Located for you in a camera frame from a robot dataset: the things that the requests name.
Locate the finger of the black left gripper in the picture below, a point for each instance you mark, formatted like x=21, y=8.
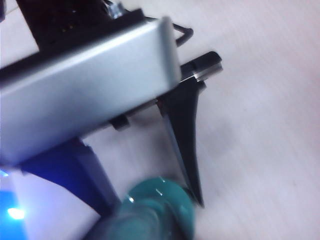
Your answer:
x=185, y=137
x=82, y=170

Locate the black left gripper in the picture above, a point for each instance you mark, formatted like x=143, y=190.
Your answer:
x=75, y=22

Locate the teal sprayer bottle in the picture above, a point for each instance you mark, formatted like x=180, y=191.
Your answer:
x=160, y=200

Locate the blue rimmed translucent box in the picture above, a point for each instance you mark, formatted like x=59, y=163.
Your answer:
x=10, y=225

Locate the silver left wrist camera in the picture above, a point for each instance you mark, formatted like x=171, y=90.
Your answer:
x=75, y=100

